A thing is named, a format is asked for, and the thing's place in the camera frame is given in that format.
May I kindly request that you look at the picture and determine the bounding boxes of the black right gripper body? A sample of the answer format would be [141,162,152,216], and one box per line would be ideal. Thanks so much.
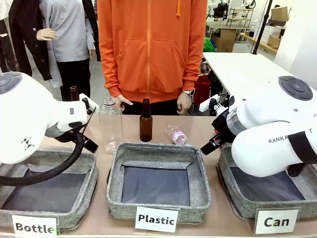
[200,109,239,156]

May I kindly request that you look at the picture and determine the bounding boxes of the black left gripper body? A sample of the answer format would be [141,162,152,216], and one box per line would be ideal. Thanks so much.
[78,133,99,154]

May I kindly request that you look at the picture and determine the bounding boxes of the grey fabric basket Bottle label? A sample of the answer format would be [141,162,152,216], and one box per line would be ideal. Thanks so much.
[0,148,100,230]

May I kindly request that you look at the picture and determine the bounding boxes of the grey fabric basket Can label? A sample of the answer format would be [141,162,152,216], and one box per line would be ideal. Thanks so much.
[216,143,317,221]

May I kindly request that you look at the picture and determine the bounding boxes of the grey fabric basket Plastic label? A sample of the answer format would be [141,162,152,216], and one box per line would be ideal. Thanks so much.
[106,142,212,225]

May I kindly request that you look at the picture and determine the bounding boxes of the white Can sign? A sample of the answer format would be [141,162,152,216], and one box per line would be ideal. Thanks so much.
[255,209,300,235]

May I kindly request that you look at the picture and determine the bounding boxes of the person's left hand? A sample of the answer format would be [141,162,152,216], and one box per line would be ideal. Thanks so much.
[176,94,195,116]

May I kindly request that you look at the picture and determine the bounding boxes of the person's right hand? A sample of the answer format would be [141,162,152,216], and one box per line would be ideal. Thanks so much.
[115,94,133,113]

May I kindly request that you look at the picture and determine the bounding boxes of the white power strip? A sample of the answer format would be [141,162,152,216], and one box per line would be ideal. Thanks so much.
[199,95,221,112]

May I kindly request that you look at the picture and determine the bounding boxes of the large clear plastic bottle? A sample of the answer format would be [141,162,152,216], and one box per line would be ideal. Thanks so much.
[99,96,123,156]

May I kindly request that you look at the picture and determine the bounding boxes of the red bag under table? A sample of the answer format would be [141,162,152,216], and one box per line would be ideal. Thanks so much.
[194,75,211,105]

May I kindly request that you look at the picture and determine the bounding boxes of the crushed bottle with pink label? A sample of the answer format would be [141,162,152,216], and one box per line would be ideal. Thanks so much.
[162,123,191,146]

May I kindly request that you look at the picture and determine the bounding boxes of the brown glass bottle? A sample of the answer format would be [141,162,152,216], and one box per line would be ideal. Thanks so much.
[139,98,154,142]
[69,85,80,102]

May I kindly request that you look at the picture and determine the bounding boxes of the black trousers of person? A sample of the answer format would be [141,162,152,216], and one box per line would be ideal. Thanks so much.
[121,98,189,116]

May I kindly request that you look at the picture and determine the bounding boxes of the white background table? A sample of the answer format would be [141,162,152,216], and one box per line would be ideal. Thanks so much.
[202,52,299,100]

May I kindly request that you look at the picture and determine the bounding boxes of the black mannequin trousers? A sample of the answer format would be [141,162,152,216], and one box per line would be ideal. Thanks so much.
[56,58,91,102]

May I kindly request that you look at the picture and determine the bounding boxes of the green bag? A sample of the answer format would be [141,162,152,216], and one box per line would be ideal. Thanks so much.
[203,36,217,53]

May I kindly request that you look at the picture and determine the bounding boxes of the large cardboard box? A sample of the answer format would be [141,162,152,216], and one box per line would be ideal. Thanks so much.
[211,29,238,53]

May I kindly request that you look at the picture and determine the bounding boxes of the wooden workbench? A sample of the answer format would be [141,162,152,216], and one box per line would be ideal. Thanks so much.
[239,32,278,54]

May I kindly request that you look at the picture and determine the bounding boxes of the white Bottle sign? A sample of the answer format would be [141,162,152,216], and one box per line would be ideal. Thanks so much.
[11,214,58,238]

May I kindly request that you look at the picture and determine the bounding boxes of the white Plastic sign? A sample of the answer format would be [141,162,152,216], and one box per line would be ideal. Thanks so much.
[135,206,179,233]

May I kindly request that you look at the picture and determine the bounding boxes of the person in orange hoodie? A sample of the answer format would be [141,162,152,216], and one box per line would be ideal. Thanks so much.
[97,0,208,104]

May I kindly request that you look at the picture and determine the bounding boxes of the black stand pole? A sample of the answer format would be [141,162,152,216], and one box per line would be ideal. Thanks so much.
[252,0,273,55]

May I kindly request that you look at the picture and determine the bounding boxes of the black metal shelf rack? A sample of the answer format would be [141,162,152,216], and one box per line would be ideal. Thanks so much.
[226,7,255,28]

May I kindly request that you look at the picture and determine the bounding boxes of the beige mannequin hand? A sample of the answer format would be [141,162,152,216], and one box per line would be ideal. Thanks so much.
[36,28,58,42]

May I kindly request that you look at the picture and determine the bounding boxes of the grey mannequin shirt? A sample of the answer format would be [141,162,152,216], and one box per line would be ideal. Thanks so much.
[39,0,96,62]

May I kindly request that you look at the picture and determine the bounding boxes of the small cardboard box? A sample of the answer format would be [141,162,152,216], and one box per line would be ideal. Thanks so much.
[271,6,289,23]

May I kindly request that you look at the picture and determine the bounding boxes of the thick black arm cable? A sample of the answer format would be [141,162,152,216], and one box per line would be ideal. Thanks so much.
[0,109,96,186]

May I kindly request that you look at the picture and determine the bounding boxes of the black strap on arm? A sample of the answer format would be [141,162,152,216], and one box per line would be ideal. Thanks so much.
[288,131,317,166]

